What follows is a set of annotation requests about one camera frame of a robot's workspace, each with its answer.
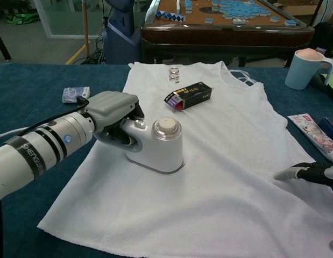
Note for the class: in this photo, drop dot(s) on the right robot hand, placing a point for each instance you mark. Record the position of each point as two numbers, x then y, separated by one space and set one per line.
311 172

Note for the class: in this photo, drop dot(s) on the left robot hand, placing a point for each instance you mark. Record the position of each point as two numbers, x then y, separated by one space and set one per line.
109 104

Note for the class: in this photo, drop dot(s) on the white handheld device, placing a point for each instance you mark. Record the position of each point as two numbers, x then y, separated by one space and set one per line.
161 150

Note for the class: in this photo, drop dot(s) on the blue tissue packet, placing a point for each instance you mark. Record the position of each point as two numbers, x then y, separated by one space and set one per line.
72 94

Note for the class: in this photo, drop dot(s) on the floral toothpaste tube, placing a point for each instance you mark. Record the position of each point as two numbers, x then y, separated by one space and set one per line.
314 131

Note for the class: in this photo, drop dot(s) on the dark blue toothpaste box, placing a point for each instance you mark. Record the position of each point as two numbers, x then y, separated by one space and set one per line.
330 126

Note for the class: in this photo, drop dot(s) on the blue machine base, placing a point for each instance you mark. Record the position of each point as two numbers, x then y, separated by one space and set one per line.
120 40

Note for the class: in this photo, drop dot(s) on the black cardboard box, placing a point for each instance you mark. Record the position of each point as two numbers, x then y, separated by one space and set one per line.
190 94

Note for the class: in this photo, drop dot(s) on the wooden pole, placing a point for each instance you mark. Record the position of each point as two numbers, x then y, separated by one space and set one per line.
86 27

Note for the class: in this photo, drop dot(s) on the light blue mug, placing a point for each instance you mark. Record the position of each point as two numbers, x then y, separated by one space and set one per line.
298 72

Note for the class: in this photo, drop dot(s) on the blue white snake puzzle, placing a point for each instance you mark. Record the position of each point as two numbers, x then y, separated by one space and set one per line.
169 16

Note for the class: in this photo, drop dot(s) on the white sleeveless shirt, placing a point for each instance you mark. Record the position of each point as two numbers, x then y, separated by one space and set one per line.
209 215

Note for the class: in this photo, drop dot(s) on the green bag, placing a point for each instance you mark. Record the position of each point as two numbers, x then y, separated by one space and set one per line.
21 19

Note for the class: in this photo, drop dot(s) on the black table leg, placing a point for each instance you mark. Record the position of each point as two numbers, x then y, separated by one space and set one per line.
2 40

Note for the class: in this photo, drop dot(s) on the blue mahjong tile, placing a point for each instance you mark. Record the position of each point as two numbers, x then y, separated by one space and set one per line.
275 19
209 21
291 23

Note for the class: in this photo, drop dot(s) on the brown mahjong table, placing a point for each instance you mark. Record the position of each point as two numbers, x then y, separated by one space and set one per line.
222 40

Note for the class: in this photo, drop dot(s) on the black bag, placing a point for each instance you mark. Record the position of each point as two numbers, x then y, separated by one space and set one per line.
327 35

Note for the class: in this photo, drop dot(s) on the white faced mahjong tile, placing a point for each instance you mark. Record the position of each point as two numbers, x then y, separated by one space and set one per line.
239 22

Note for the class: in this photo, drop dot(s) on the brown cardboard box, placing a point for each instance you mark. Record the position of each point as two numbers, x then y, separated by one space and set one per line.
298 14

